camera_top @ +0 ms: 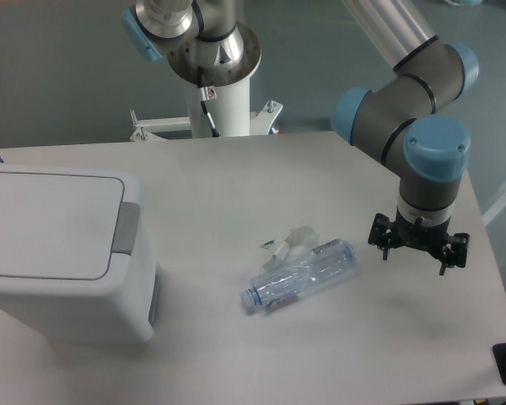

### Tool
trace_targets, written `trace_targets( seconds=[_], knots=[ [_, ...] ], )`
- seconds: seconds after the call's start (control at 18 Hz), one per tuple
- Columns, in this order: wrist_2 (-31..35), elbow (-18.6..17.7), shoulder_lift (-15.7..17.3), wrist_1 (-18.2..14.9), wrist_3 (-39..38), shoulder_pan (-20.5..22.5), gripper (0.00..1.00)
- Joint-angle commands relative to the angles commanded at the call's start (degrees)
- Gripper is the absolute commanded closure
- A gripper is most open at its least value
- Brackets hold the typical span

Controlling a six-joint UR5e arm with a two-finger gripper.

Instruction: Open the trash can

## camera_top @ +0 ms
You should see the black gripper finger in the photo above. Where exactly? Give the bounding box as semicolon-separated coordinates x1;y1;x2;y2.
439;233;470;275
368;213;393;261

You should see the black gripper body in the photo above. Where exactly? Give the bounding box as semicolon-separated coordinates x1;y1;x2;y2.
388;212;450;258

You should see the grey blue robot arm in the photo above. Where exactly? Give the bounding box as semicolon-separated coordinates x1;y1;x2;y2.
121;1;479;269

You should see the white trash can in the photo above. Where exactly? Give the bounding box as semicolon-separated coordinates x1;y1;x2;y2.
0;163;159;344

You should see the clear plastic water bottle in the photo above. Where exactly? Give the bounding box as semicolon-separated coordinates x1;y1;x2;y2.
240;239;358;314

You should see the crumpled clear plastic wrapper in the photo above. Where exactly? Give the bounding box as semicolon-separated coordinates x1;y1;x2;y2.
260;225;320;273

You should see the small green wrapper scrap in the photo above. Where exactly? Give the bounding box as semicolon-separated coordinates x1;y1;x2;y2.
260;240;275;249

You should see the black pedestal cable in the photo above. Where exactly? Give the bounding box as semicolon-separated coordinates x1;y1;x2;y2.
196;67;221;138

